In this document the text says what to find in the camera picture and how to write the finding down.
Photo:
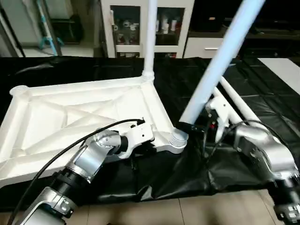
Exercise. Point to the white plastic table leg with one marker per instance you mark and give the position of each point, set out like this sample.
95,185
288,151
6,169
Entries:
236,114
220,61
243,103
150,42

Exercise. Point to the white plastic table top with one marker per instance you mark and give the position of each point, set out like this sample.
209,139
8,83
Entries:
70,112

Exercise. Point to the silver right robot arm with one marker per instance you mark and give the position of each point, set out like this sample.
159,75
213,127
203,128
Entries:
267,154

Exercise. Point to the black work mat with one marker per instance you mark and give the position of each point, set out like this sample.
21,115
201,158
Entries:
187,75

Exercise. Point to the white drawer unit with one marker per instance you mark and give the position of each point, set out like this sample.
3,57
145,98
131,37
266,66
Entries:
201,48

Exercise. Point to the black box with yellow label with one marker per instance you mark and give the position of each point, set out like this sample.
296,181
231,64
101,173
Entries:
211,21

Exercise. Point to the white glass-door cabinet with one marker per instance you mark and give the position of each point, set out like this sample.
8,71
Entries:
126,28

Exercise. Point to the blue metal stand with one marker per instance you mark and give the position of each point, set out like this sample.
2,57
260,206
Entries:
49,28

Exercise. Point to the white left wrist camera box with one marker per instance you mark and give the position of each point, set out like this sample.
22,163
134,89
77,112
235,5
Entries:
140,136

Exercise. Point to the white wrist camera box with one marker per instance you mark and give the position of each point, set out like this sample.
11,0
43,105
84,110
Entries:
140,136
220,112

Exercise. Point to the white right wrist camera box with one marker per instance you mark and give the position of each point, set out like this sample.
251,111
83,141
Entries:
220,112

